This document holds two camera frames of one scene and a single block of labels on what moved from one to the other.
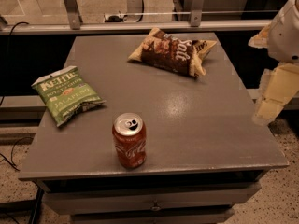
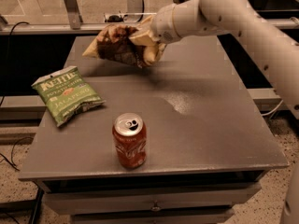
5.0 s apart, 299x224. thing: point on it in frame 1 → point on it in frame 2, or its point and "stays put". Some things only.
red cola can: (129, 131) stays put
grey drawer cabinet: (207, 147) stays put
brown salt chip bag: (163, 49) → (113, 43)
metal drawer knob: (155, 206) stays put
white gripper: (285, 41) → (163, 26)
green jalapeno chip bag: (65, 93) stays put
